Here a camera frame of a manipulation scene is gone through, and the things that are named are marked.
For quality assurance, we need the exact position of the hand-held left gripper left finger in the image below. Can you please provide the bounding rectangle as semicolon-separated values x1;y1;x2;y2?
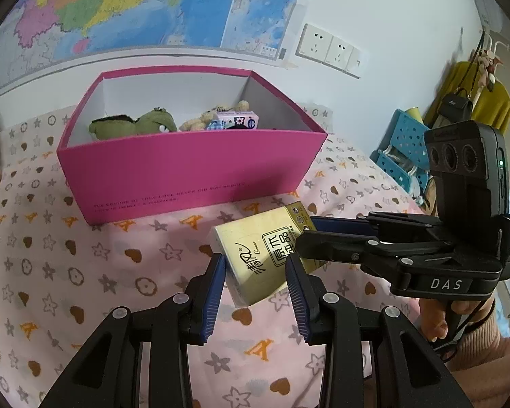
39;253;227;408

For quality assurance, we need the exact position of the colourful wall map poster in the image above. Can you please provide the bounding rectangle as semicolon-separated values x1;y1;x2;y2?
0;0;309;94

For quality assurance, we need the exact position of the white wall switch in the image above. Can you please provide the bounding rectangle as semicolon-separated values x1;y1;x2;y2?
344;47;362;78

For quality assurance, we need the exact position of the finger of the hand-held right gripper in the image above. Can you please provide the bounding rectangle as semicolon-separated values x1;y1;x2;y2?
310;211;442;239
294;229;435;268

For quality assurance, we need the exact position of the yellow tissue pack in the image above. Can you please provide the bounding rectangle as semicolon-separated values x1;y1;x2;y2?
210;202;317;309

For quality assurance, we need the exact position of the pink floral tissue pack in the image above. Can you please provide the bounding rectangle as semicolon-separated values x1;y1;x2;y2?
217;110;260;130

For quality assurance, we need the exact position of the pink printed blanket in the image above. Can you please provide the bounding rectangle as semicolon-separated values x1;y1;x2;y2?
0;102;434;408

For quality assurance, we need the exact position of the person's right forearm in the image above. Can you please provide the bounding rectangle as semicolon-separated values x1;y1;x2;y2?
444;302;510;408

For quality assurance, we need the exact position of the white coat rack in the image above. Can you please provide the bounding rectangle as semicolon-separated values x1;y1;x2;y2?
478;30;508;94

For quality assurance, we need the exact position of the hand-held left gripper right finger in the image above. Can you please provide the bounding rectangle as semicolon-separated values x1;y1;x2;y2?
285;258;469;408

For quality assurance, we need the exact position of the blue perforated plastic rack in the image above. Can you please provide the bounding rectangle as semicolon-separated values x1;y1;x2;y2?
376;108;434;192

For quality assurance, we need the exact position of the white wall socket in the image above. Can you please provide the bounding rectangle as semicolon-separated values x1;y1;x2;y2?
325;36;351;69
296;23;334;62

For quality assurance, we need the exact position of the beige plush rabbit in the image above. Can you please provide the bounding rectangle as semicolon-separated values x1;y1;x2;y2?
178;100;249;132

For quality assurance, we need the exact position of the green plush toy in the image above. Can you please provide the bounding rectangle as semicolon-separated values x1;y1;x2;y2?
88;108;179;141

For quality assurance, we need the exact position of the person's right hand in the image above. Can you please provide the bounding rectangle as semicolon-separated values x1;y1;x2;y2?
418;295;497;341

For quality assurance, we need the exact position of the dried flower decoration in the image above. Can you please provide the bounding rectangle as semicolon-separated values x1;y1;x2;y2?
480;49;500;90

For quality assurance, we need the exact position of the black hanging bag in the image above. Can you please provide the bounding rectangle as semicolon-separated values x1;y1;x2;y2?
440;93;474;126

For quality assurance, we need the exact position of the yellow hanging garment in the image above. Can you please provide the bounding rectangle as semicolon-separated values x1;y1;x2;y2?
423;62;510;137

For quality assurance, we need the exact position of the pink cardboard box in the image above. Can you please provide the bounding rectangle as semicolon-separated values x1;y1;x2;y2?
57;66;328;226

